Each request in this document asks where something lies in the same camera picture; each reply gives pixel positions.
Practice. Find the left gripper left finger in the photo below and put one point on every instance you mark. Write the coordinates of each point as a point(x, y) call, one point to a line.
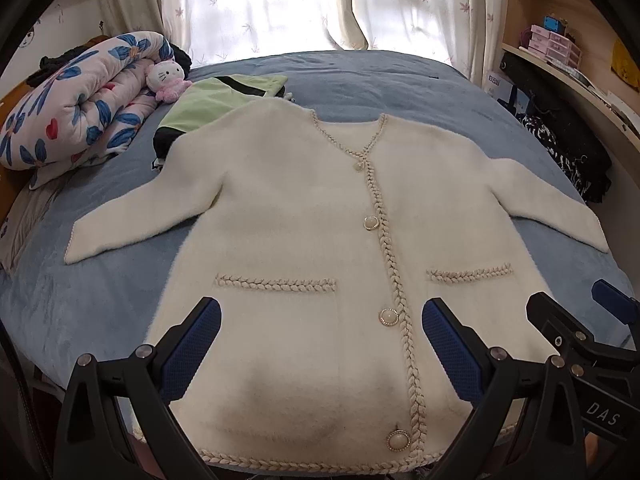
point(93, 441)

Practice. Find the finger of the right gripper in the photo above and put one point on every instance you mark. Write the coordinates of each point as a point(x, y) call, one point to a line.
point(571, 340)
point(624, 308)

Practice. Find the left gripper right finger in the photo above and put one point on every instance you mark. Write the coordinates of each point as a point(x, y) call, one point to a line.
point(548, 440)

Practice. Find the cream knit cardigan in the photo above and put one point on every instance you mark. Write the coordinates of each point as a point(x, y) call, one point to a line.
point(322, 242)

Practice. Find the blue bed blanket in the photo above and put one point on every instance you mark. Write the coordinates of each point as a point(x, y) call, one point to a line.
point(54, 312)

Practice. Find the pink storage boxes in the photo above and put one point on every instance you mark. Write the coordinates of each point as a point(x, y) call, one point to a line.
point(547, 44)

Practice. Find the wooden shelf unit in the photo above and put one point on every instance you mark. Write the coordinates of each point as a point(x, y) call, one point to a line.
point(603, 91)

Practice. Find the floral rolled quilt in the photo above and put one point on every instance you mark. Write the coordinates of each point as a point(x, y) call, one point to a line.
point(87, 111)

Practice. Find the green folded garment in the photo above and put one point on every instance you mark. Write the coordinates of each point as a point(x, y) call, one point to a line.
point(208, 100)

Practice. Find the white floral curtain right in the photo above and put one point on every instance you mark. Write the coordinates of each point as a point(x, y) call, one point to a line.
point(463, 34)

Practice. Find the white floral curtain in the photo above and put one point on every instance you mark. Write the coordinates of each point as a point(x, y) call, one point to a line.
point(217, 31)
point(463, 34)

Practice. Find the hello kitty plush toy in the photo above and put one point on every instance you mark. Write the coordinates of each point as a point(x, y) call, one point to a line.
point(167, 81)

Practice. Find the white floral curtain left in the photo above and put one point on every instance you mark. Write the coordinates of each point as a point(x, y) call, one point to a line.
point(217, 31)

